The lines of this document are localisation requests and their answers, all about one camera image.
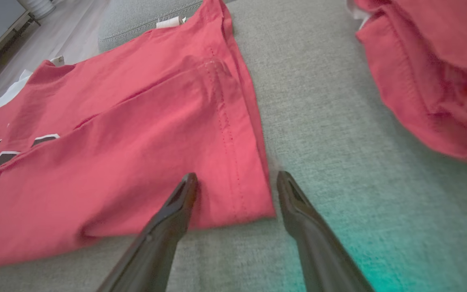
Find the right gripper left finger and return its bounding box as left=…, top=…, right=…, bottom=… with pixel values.
left=97, top=172, right=198, bottom=292

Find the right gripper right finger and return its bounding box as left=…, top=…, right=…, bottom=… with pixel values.
left=276, top=170, right=375, bottom=292

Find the red jersey black lettering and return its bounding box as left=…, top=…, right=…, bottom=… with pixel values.
left=0, top=0, right=276, bottom=268

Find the red shorts white mint trim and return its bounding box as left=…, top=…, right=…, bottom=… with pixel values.
left=347, top=0, right=467, bottom=166

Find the large grey sofa seat cushion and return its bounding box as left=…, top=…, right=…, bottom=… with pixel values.
left=0, top=0, right=467, bottom=292

